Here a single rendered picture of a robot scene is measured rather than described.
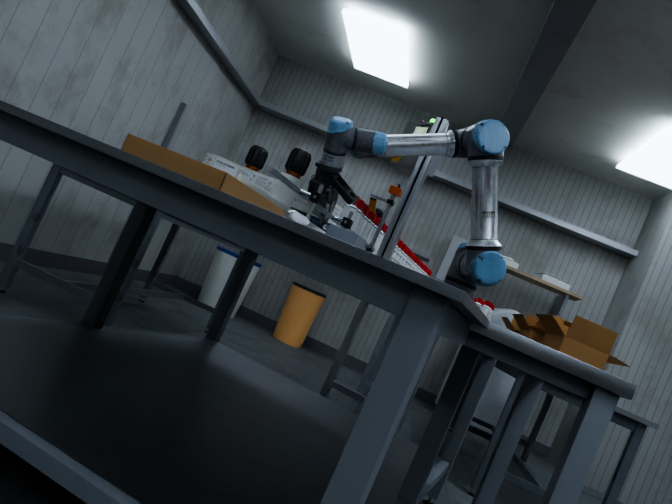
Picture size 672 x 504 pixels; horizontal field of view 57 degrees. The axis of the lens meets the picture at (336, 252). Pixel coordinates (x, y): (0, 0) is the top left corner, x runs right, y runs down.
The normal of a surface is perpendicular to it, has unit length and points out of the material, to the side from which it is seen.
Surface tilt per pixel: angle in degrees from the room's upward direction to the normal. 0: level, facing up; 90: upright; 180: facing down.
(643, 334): 90
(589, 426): 90
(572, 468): 90
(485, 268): 99
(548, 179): 90
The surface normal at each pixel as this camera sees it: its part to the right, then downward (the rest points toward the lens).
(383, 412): -0.29, -0.18
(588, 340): -0.09, 0.10
